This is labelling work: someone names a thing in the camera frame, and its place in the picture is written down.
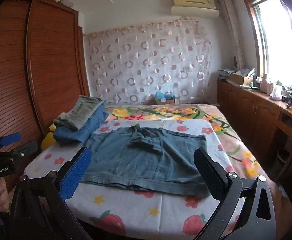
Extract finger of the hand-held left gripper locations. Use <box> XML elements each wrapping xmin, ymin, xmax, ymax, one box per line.
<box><xmin>0</xmin><ymin>132</ymin><xmax>21</xmax><ymax>153</ymax></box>
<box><xmin>11</xmin><ymin>141</ymin><xmax>39</xmax><ymax>157</ymax></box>

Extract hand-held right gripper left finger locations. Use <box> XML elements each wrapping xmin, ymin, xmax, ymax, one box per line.
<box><xmin>4</xmin><ymin>146</ymin><xmax>92</xmax><ymax>240</ymax></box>

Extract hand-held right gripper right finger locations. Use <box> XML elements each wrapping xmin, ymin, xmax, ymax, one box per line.
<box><xmin>193</xmin><ymin>148</ymin><xmax>276</xmax><ymax>240</ymax></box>

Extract grey-blue pants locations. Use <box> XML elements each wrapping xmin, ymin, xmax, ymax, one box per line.
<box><xmin>81</xmin><ymin>126</ymin><xmax>213</xmax><ymax>197</ymax></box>

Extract folded olive pants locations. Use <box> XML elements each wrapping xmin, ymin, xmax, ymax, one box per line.
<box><xmin>57</xmin><ymin>95</ymin><xmax>106</xmax><ymax>130</ymax></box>

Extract folded blue jeans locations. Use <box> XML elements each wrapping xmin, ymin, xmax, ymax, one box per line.
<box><xmin>53</xmin><ymin>102</ymin><xmax>109</xmax><ymax>144</ymax></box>

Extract wooden cabinet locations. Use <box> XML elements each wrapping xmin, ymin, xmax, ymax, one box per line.
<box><xmin>216</xmin><ymin>79</ymin><xmax>292</xmax><ymax>205</ymax></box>

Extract strawberry print bed sheet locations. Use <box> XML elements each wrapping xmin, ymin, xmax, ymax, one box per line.
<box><xmin>23</xmin><ymin>119</ymin><xmax>276</xmax><ymax>240</ymax></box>

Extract wooden wardrobe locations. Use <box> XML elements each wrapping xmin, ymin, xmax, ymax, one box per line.
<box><xmin>0</xmin><ymin>0</ymin><xmax>90</xmax><ymax>150</ymax></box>

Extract cardboard box with blue cloth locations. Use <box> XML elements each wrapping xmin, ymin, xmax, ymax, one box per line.
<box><xmin>155</xmin><ymin>90</ymin><xmax>176</xmax><ymax>105</ymax></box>

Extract open cardboard box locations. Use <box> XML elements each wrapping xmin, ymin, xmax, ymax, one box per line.
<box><xmin>228</xmin><ymin>72</ymin><xmax>254</xmax><ymax>85</ymax></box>

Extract pile of patterned cloth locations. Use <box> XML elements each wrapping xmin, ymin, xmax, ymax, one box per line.
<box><xmin>217</xmin><ymin>69</ymin><xmax>236</xmax><ymax>80</ymax></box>

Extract green capped bottle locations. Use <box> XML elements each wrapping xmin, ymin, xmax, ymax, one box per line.
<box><xmin>275</xmin><ymin>80</ymin><xmax>283</xmax><ymax>100</ymax></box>

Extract circle pattern curtain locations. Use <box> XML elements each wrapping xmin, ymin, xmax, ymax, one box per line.
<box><xmin>83</xmin><ymin>17</ymin><xmax>213</xmax><ymax>105</ymax></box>

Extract patterned drawn curtain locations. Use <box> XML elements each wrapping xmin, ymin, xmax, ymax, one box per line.
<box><xmin>220</xmin><ymin>0</ymin><xmax>246</xmax><ymax>70</ymax></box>

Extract window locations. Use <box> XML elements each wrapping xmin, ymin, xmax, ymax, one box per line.
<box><xmin>241</xmin><ymin>0</ymin><xmax>292</xmax><ymax>95</ymax></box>

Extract wall air conditioner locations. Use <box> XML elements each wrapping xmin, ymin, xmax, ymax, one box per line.
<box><xmin>171</xmin><ymin>0</ymin><xmax>220</xmax><ymax>18</ymax></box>

